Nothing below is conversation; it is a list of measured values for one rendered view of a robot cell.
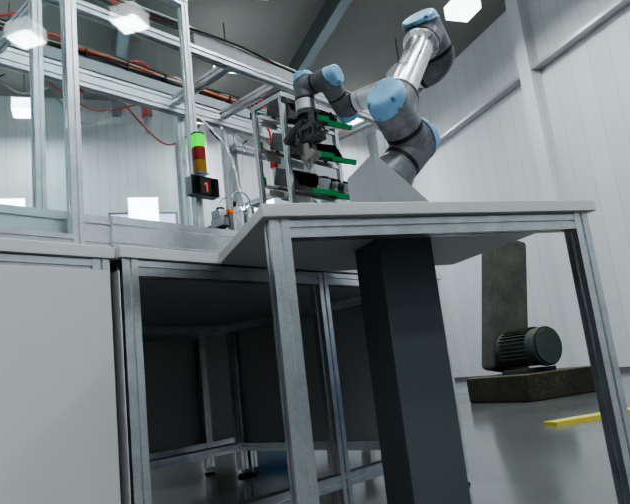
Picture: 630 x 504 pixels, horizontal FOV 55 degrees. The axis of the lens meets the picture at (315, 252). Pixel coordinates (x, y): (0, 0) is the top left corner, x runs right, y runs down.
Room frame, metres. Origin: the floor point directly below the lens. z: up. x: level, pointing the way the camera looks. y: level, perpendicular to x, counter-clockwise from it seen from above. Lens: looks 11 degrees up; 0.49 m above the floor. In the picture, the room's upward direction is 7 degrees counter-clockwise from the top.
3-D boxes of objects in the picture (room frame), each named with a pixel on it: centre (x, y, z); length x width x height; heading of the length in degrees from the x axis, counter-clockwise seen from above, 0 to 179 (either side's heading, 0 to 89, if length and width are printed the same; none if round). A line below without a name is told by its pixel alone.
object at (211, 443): (3.63, 0.64, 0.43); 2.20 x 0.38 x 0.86; 138
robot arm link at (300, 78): (2.08, -0.03, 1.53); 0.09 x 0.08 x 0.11; 56
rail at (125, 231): (1.88, 0.24, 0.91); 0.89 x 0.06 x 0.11; 138
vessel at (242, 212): (3.17, 0.37, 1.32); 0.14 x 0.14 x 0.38
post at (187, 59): (2.15, 0.41, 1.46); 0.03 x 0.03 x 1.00; 48
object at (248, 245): (1.72, -0.20, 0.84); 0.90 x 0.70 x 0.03; 111
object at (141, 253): (2.49, 0.50, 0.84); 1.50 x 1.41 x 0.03; 138
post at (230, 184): (3.51, 0.45, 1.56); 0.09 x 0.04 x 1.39; 138
